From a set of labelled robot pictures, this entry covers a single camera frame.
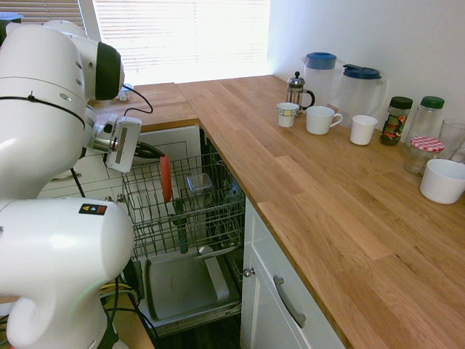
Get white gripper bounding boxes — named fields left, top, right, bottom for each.
left=105, top=116, right=166, bottom=174

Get red round plate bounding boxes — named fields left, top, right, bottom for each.
left=159, top=155, right=173, bottom=204

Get white dishwasher door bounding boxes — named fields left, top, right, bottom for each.
left=137, top=250, right=243, bottom=337

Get white drawer cabinet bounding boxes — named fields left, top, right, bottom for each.
left=36, top=125, right=201, bottom=204

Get small white blue object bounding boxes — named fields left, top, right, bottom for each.
left=117, top=84, right=136, bottom=103

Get black kitchen utensil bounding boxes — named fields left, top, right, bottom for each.
left=173, top=198, right=190, bottom=255

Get white window blinds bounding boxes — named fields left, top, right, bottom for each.
left=92, top=0, right=272, bottom=87

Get small patterned paper cup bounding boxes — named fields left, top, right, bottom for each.
left=276, top=102, right=300, bottom=129

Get glass French press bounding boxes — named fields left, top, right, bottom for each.
left=286, top=71, right=317, bottom=119

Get brown window blinds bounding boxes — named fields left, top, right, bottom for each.
left=0, top=0, right=86, bottom=31

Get clear pitcher round blue lid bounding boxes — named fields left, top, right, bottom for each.
left=301, top=52, right=339, bottom=110

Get white cabinet door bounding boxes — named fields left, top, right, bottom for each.
left=239, top=198, right=347, bottom=349

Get white ribbed cup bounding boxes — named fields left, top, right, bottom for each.
left=349, top=114, right=379, bottom=146

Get clear pitcher dark blue lid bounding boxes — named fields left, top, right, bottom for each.
left=338, top=64, right=387, bottom=129

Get dark jar green lid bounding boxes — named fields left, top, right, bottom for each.
left=379, top=96, right=414, bottom=148

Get glass jar red checkered lid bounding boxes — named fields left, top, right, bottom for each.
left=403, top=135, right=446, bottom=177

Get clear jar green lid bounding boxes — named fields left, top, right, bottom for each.
left=402, top=95, right=446, bottom=156

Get white bowl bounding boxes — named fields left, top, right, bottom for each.
left=419, top=159, right=465, bottom=205

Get clear drinking glass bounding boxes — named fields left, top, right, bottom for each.
left=437, top=119, right=465, bottom=163

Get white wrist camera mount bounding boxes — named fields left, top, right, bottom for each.
left=92, top=113, right=119, bottom=137

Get black camera cable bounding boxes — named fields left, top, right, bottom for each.
left=119, top=84, right=155, bottom=119

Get grey wire dishwasher rack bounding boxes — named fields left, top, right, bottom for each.
left=122, top=152, right=246, bottom=260

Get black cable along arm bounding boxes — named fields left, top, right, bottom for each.
left=0, top=92, right=86, bottom=131

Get silver dishwasher slide rail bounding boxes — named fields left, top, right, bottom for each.
left=195, top=244, right=241, bottom=262

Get yellow cable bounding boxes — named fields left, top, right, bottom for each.
left=98, top=282, right=141, bottom=303

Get black floor cable bundle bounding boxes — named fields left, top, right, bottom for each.
left=100, top=254, right=159, bottom=349

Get white mug with handle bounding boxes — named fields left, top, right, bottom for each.
left=305, top=105, right=344, bottom=136

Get silver cabinet bar handle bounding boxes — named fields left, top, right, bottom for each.
left=272, top=275, right=307, bottom=329

